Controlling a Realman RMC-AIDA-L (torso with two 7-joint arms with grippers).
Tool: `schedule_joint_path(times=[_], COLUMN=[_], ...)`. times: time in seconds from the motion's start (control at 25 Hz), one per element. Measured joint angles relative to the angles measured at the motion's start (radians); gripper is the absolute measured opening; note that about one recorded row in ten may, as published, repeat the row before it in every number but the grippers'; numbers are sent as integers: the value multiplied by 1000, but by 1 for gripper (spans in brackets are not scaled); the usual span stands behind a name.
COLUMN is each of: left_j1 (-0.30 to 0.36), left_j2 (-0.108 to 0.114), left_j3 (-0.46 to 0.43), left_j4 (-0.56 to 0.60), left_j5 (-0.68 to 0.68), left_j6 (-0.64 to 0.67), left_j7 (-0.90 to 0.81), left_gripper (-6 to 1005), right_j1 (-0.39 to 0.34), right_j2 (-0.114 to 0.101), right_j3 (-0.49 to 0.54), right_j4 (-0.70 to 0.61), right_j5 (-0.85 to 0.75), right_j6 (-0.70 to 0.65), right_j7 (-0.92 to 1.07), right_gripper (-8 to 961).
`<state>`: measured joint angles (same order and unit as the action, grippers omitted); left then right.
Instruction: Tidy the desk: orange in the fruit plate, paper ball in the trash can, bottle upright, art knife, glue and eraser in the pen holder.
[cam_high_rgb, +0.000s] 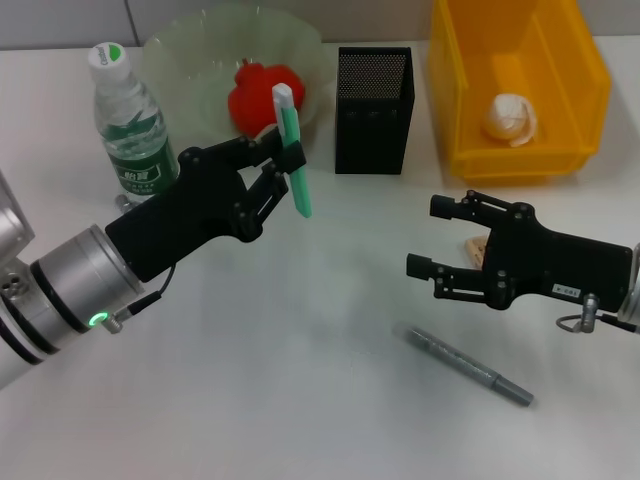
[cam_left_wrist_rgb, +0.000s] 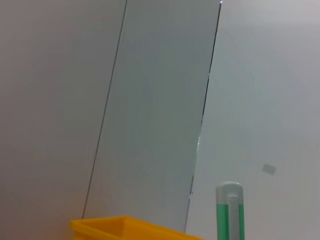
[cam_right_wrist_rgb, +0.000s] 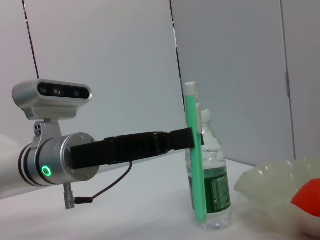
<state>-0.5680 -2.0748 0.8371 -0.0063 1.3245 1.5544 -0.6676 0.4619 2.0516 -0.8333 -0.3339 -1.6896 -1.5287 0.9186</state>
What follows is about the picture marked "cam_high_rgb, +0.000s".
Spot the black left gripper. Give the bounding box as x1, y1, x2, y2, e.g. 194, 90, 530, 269
104, 125, 308, 284

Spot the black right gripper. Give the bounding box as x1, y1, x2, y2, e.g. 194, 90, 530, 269
405, 188, 635, 315

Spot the green pen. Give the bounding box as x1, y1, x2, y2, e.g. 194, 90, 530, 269
271, 82, 315, 220

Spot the clear water bottle green label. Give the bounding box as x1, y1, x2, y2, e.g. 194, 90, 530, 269
88, 42, 181, 207

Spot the white garlic bulb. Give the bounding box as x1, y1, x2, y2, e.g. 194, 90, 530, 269
481, 92, 541, 150

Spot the beige eraser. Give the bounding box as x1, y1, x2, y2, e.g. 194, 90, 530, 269
463, 235, 490, 272

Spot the black mesh pen holder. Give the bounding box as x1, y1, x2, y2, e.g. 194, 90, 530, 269
334, 46, 417, 175

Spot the grey marker pen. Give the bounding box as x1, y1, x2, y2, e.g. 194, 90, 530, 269
394, 323, 535, 409

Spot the yellow plastic bin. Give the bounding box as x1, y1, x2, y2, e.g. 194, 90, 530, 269
428, 0, 614, 187

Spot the pale green glass bowl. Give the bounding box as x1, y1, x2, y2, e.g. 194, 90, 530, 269
142, 4, 325, 166

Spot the right gripper cable with plugs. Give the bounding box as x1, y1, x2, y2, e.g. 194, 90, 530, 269
556, 292, 640, 335

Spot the gripper cable with plugs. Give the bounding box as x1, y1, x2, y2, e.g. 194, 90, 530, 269
556, 292, 640, 335
102, 194, 177, 335

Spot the left gripper cable with plugs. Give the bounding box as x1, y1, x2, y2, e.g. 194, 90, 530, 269
102, 194, 177, 335

